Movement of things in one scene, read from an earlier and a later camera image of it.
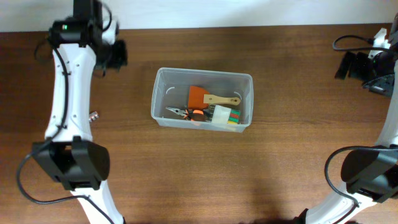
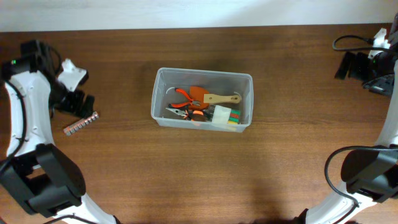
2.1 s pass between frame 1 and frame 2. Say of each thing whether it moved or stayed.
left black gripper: moved
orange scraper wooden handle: stayed
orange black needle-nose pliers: stayed
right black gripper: stayed
